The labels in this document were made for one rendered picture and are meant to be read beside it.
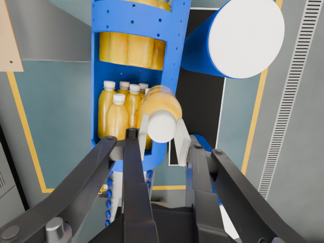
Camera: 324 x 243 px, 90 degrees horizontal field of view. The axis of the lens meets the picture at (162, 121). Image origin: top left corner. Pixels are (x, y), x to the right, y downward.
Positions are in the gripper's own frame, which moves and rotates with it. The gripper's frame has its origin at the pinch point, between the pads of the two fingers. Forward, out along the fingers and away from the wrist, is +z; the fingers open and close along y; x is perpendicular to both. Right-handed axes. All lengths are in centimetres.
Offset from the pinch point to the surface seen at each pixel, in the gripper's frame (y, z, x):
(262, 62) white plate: 37, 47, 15
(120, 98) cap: -12.5, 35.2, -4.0
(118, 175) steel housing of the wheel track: -15, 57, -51
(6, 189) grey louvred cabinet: -144, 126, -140
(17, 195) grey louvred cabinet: -141, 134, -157
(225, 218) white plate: 46, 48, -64
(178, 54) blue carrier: 3.6, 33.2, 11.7
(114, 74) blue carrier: -19, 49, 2
